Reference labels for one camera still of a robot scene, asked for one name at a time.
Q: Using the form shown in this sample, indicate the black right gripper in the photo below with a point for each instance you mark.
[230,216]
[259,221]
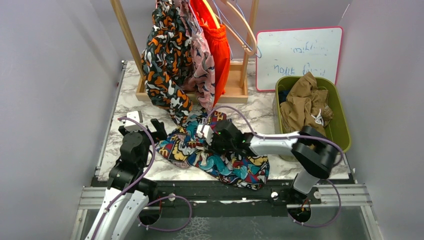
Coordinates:
[212,145]

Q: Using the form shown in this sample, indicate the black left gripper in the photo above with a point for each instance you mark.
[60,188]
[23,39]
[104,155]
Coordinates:
[159,127]

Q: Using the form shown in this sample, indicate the colourful patterned shorts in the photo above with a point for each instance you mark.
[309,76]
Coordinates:
[184,149]

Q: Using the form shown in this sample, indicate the navy blue shorts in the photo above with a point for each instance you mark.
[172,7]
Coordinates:
[282,96]

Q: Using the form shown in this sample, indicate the tan khaki shorts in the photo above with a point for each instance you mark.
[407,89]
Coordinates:
[306,105]

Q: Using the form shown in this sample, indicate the cream wooden hanger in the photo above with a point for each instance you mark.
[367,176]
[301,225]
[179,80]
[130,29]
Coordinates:
[238,32]

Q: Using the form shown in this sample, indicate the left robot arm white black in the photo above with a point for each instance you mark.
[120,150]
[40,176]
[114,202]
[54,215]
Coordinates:
[128,191]

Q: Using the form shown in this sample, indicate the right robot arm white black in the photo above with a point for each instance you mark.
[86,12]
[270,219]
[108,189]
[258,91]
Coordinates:
[316,154]

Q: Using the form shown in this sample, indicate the wooden clothes rack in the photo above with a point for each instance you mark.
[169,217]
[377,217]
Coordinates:
[237,82]

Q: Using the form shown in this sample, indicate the pink patterned garment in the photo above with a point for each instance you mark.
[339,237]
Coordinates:
[202,81]

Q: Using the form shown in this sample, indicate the camouflage orange black garment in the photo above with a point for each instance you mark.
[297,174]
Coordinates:
[167,62]

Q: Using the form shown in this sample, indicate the olive green plastic basket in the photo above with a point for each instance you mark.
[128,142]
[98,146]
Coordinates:
[337,130]

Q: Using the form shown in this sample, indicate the pink framed whiteboard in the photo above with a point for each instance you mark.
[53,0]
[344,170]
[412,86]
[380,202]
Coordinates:
[295,52]

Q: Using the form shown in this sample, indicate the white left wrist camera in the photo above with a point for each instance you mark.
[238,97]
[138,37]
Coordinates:
[133,121]

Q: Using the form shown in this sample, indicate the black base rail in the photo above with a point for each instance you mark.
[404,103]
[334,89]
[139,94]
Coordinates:
[215,199]

